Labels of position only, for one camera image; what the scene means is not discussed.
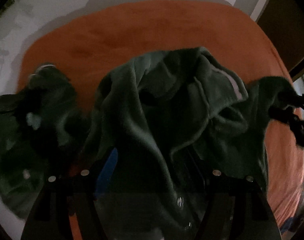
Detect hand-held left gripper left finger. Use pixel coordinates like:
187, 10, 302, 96
21, 147, 119, 240

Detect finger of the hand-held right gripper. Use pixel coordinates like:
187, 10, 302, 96
277, 94, 304, 112
269, 106, 304, 147

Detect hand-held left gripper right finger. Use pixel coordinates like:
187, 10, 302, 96
189, 150, 283, 240

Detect green fleece jacket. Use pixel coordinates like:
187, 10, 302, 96
83, 46, 300, 230

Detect wooden door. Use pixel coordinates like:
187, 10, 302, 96
257, 0, 304, 80

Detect green fleece pants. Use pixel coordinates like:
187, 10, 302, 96
0, 65, 91, 218

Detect black printed garment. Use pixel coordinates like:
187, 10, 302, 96
0, 94, 37, 120

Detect orange bed blanket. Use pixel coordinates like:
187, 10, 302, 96
16, 1, 304, 240

